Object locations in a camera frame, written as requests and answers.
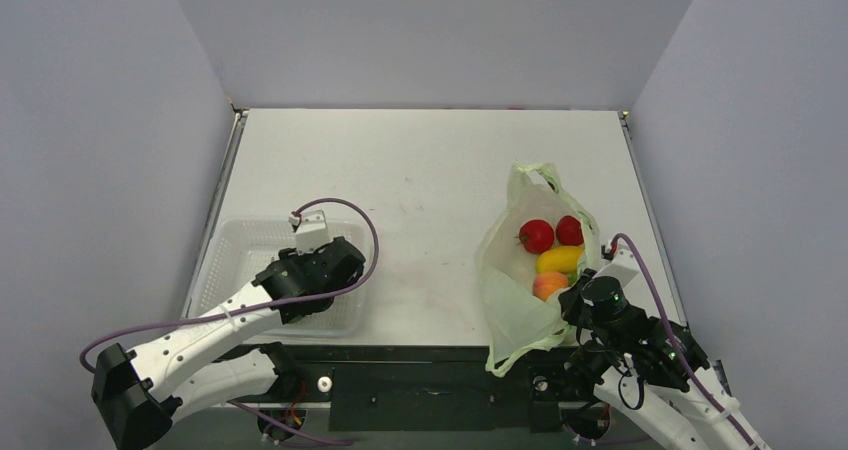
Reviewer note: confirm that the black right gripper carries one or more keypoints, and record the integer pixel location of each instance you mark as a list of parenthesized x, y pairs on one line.
[(577, 301)]

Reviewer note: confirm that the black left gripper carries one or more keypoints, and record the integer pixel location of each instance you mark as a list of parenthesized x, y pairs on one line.
[(300, 260)]

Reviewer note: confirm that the yellow fake mango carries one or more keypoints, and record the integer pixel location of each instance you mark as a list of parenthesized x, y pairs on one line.
[(562, 259)]

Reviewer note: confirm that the pale green plastic bag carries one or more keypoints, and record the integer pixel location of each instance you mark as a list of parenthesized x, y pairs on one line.
[(517, 321)]

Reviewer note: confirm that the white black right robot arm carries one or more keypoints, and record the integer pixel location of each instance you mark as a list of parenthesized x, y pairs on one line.
[(650, 369)]

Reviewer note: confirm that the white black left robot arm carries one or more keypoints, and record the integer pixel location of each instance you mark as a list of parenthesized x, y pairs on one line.
[(142, 392)]

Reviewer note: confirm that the orange fake peach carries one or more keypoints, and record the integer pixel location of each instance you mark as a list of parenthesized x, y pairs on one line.
[(546, 284)]

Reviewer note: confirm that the red fake apple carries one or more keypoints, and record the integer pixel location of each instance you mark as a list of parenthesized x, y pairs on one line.
[(568, 232)]

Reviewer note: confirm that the red fake tomato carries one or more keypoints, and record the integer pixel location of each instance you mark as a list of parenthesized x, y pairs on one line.
[(536, 236)]

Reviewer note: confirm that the white perforated plastic basket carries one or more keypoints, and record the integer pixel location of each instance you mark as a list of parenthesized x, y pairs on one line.
[(243, 246)]

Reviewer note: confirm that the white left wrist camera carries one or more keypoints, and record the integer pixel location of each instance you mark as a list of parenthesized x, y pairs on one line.
[(310, 231)]

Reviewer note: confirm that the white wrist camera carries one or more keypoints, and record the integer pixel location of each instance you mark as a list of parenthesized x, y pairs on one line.
[(310, 231), (623, 267)]

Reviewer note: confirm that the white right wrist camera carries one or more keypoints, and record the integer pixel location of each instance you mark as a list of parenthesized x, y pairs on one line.
[(623, 267)]

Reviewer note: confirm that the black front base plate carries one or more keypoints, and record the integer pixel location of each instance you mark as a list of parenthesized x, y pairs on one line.
[(405, 388)]

